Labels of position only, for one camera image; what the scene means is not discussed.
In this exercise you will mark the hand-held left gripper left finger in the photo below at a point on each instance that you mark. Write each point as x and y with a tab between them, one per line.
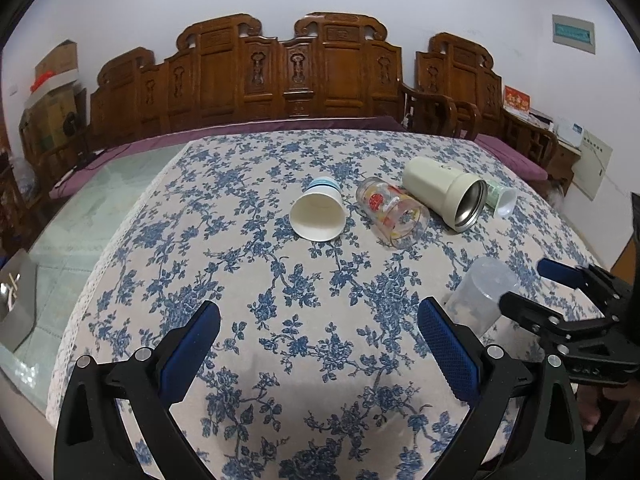
194	346

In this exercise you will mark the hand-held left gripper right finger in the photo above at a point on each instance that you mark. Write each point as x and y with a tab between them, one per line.
447	355

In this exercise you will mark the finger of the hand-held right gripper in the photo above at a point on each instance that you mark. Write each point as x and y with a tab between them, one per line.
562	272
530	312

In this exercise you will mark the translucent plastic cup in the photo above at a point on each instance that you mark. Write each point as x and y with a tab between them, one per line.
480	295

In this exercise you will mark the green-printed paper cup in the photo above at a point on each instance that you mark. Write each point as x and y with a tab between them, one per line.
502	200

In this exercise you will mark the printed glass cup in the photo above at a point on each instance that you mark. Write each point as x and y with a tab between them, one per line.
392	212

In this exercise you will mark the cream steel-lined thermos cup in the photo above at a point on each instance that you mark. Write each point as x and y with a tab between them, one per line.
435	182

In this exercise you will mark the white blue-striped paper cup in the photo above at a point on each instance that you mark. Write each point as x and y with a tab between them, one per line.
320	215

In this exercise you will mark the person's right hand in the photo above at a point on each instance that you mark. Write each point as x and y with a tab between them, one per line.
590	410

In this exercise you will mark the white electrical cabinet door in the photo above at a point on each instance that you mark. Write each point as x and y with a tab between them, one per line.
592	165

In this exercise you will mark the blue floral tablecloth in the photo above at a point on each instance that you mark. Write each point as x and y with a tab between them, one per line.
300	285

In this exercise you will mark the purple armchair cushion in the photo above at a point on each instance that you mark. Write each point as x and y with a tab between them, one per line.
510	157

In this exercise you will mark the white box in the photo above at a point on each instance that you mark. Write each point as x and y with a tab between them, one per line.
570	132

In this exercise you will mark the red printed card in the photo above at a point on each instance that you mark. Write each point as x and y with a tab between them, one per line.
516	99

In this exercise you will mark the purple sofa cushion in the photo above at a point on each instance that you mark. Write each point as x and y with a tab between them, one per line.
225	127

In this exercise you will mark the carved wooden armchair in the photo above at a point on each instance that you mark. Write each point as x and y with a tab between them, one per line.
465	70

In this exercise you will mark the large cardboard box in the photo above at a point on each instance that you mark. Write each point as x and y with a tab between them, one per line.
47	120

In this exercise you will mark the carved wooden sofa bench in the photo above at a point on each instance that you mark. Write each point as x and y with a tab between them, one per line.
225	75

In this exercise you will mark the small cardboard box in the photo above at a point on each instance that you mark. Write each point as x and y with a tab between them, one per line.
57	65

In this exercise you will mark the green wall panel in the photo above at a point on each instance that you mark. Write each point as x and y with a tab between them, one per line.
574	34

